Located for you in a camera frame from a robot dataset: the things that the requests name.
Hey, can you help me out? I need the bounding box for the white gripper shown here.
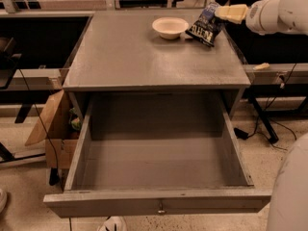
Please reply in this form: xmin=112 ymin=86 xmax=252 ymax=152
xmin=215 ymin=0 xmax=283 ymax=35

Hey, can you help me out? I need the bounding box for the blue chip bag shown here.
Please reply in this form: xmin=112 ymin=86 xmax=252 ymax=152
xmin=186 ymin=2 xmax=223 ymax=47

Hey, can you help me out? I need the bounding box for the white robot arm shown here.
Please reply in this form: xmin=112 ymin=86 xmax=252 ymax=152
xmin=215 ymin=0 xmax=308 ymax=231

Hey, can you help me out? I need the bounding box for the open grey top drawer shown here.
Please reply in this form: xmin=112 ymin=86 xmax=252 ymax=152
xmin=44 ymin=91 xmax=271 ymax=218

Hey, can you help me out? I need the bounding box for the green snack bag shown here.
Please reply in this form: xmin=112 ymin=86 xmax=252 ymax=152
xmin=68 ymin=108 xmax=82 ymax=131

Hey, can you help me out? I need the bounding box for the metal drawer knob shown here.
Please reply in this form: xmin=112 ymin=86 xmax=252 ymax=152
xmin=157 ymin=201 xmax=166 ymax=215

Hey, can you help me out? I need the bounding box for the yellow foam scrap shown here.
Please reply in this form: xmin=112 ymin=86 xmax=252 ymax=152
xmin=253 ymin=63 xmax=270 ymax=71

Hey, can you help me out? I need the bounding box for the black table leg right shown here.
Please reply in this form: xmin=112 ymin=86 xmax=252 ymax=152
xmin=247 ymin=90 xmax=278 ymax=143

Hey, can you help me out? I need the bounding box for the grey wooden cabinet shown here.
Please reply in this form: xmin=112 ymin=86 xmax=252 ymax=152
xmin=62 ymin=9 xmax=252 ymax=120

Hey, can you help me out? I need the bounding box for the brown cardboard box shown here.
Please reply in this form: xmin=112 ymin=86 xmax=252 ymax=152
xmin=25 ymin=90 xmax=78 ymax=169

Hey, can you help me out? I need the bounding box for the white object at left edge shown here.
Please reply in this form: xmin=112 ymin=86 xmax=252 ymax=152
xmin=0 ymin=189 xmax=7 ymax=213

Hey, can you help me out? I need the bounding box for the black cable left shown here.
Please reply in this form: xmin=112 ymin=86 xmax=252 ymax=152
xmin=17 ymin=68 xmax=65 ymax=191

